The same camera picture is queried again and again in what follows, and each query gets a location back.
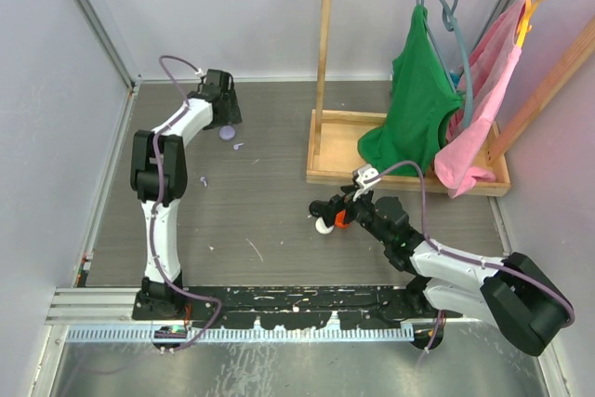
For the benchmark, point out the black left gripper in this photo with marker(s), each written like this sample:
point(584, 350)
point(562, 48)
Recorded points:
point(232, 116)

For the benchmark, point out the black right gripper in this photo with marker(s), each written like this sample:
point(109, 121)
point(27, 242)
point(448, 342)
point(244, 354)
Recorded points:
point(338, 203)

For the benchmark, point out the orange earbud charging case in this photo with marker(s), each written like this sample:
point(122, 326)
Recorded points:
point(340, 220)

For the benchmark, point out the black round charging case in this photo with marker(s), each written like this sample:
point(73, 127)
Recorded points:
point(318, 208)

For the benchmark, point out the purple round charging case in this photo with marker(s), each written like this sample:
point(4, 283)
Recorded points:
point(227, 133)

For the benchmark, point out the white round charging case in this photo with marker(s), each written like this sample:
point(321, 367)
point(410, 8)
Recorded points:
point(322, 228)

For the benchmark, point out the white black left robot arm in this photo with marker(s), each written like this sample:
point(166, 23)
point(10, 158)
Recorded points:
point(159, 177)

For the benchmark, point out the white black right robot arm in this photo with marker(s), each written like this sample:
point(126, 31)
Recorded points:
point(511, 293)

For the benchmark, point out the wooden clothes rack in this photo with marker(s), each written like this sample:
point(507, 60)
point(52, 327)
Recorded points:
point(333, 156)

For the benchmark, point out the green shirt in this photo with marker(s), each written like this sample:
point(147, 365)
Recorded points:
point(422, 104)

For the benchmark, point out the blue cloth item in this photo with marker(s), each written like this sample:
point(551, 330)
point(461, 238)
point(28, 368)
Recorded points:
point(458, 80)

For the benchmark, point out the pink shirt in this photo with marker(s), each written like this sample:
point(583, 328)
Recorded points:
point(492, 63)

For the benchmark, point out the grey blue clothes hanger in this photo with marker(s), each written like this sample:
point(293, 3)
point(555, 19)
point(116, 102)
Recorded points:
point(451, 25)

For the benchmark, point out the yellow clothes hanger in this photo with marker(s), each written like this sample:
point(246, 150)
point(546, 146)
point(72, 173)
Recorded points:
point(524, 25)

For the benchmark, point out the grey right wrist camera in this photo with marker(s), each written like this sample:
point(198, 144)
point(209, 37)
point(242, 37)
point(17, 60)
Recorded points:
point(364, 178)

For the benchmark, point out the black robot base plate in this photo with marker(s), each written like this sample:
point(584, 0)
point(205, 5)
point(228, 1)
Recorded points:
point(302, 307)

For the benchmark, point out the white slotted cable duct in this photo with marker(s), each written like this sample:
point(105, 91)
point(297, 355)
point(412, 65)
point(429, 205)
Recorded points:
point(172, 334)

